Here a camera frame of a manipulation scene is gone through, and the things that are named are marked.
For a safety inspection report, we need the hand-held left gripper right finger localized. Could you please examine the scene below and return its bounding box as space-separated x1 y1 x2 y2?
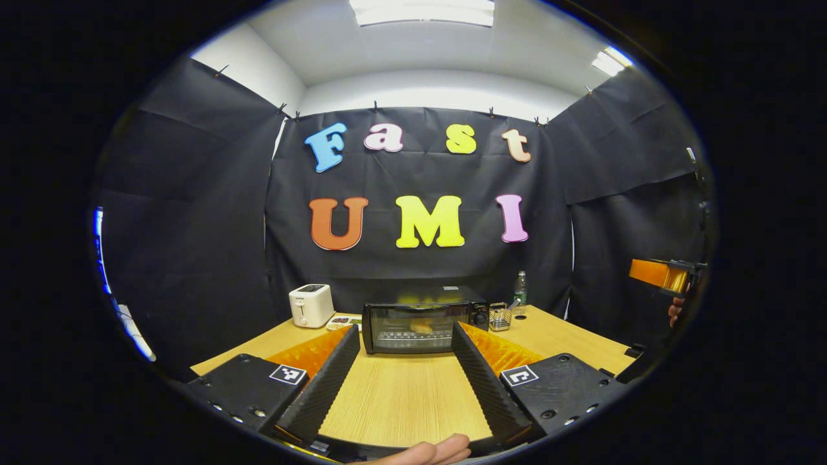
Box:
451 321 627 446

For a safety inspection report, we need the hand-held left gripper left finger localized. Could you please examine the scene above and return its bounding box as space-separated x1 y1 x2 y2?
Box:
187 324 361 448

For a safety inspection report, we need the black electric oven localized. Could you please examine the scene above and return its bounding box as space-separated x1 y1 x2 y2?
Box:
361 285 490 355

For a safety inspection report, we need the white toaster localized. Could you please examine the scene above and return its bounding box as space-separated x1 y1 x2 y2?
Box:
289 284 336 329

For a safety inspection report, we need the ceiling light panel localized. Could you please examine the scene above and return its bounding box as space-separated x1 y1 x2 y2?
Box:
349 0 496 28
591 45 634 77

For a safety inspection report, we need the black backdrop cloth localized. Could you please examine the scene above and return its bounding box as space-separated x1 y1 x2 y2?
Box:
90 55 715 382

